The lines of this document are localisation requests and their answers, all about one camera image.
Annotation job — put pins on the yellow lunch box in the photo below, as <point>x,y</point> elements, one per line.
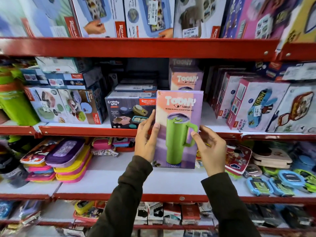
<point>84,206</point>

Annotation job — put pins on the pink blue flat box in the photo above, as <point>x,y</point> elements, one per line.
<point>122,141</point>

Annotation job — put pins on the pink carton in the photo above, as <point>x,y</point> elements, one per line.
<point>264,17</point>

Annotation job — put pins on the person's left hand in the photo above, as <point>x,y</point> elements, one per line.
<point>143,143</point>

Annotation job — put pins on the row of white pink cartons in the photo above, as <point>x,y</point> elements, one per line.
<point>224,91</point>

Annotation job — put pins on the white black small carton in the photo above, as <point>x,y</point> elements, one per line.
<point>155,213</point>
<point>142,214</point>

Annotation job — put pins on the red printed lunch box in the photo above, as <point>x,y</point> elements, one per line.
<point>37,151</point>

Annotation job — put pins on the dark purple carton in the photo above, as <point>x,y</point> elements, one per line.
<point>230,19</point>

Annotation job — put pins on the small grey oval container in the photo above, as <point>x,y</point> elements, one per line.
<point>253,170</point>

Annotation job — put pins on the blue packaged item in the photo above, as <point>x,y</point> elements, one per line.
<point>6,209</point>

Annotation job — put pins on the red metal shelving rack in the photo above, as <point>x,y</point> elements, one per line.
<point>138,48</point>

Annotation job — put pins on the white carton brown tray print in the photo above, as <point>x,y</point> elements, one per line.
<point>197,17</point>

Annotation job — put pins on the dark grey bottle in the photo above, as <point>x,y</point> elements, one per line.
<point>13,170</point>

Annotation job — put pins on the red white small carton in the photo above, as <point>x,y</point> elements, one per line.
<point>172,214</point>

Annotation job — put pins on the small patterned white box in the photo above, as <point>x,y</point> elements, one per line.
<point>105,153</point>

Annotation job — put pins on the pink lunch box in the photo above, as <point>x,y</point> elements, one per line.
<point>102,143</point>

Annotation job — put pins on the person's right forearm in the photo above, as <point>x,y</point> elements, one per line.
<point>228,207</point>

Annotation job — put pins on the white carton blue tray print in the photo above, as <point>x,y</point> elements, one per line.
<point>148,17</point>

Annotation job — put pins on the beige lunch box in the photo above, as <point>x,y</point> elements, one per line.
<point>271,157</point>

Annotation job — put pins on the person's left forearm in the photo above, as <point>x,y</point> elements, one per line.
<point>123,199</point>

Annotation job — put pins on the stack of pink blue lunch boxes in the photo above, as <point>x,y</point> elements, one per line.
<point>40,173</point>

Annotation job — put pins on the white carton with hand print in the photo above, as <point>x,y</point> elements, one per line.
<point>98,14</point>

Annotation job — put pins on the blue round container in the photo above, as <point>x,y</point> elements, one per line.
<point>305,162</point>

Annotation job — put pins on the person's right hand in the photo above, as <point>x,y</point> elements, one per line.
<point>214,155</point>

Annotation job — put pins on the pale blue lunch box carton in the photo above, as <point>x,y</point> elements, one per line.
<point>37,14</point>

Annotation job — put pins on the green rimmed steel container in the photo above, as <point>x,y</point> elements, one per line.
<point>307,178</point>

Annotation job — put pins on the red cartoon lunch box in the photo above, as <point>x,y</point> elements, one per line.
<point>237,159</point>

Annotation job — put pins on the small dark blue carton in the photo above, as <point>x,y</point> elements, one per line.
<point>34,76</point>

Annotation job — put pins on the white carton green bowl print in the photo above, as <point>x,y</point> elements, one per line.
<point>48,104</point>

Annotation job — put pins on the pink purple green tumbler box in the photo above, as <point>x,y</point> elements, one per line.
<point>176,113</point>

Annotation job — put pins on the stack of dark flat cartons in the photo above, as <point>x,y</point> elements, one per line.
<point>135,85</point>

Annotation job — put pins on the person's right thumb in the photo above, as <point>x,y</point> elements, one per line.
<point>198,142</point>

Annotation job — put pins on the white carton blue skateboard print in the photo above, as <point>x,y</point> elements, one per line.
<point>259,106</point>

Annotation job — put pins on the purple lunch box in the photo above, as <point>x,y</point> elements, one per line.
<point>64,151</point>

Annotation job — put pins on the yellow carton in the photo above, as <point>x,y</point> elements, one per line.
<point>300,24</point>

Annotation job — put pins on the blue rimmed steel container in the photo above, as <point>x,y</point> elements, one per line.
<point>291,178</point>
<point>281,188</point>
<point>259,186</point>

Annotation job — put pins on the stack of yellow pink lunch boxes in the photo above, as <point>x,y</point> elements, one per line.
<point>74,170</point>

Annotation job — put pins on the flat white carton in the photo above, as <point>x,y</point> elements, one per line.
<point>59,64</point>

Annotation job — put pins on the white carton red lunchbox print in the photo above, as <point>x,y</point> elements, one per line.
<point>293,111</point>

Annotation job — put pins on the white carton coloured containers print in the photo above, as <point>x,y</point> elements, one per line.
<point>80,106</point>

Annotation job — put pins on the dark carton snack box print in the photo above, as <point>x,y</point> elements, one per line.
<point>128,109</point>

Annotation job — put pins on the person's left thumb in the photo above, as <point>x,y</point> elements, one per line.
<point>154,135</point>

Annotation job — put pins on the dark blue carton red label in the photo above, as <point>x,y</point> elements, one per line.
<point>74,80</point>

